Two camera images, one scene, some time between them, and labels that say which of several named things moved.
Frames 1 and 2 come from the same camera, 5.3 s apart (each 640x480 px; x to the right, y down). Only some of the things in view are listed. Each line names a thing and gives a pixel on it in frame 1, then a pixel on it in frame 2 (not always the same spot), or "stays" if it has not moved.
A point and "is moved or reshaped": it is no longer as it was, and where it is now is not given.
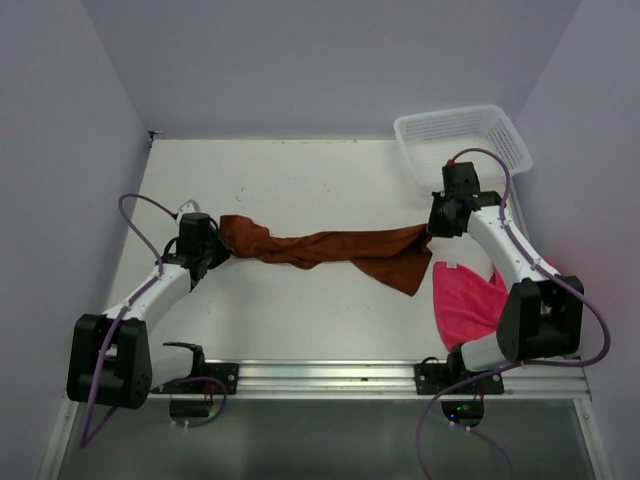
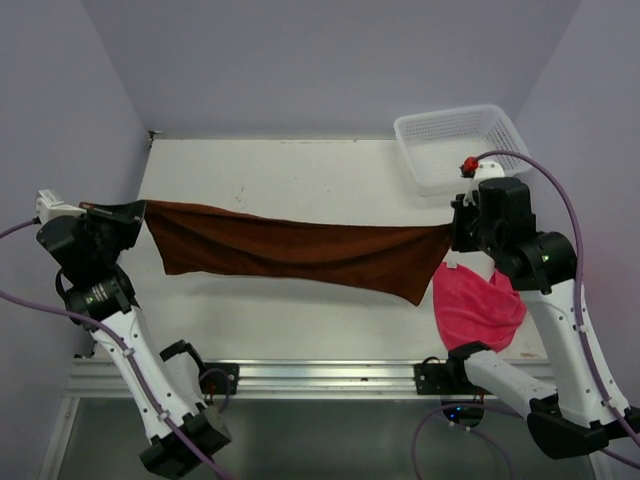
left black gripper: x=223 y=250 -> x=130 y=212
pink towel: x=467 y=306 stays
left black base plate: x=227 y=373 stays
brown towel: x=402 y=254 is moved or reshaped
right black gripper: x=434 y=227 -> x=459 y=241
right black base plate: x=431 y=378 stays
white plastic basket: x=431 y=139 stays
